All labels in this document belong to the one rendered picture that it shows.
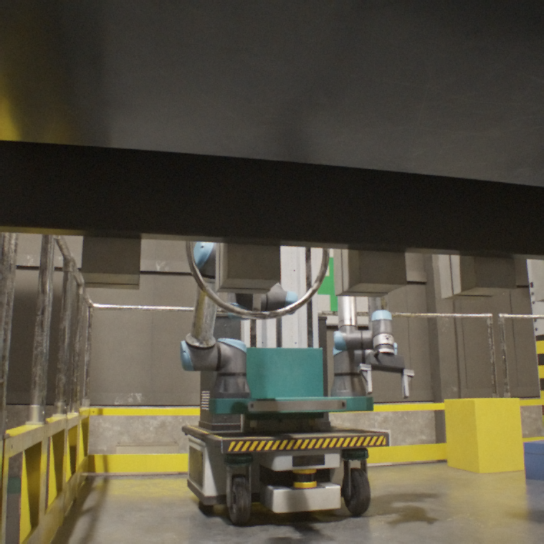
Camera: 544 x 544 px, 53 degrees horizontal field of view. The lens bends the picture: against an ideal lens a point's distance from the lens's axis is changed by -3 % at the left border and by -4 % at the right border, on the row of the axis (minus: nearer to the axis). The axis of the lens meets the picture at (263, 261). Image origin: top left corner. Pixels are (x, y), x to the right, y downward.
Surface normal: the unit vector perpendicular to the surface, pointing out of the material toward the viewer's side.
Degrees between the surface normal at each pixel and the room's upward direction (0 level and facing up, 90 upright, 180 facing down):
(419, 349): 90
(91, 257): 90
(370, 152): 180
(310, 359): 90
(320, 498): 90
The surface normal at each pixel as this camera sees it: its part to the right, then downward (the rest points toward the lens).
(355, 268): -0.98, -0.04
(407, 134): 0.00, 0.97
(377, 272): 0.22, -0.22
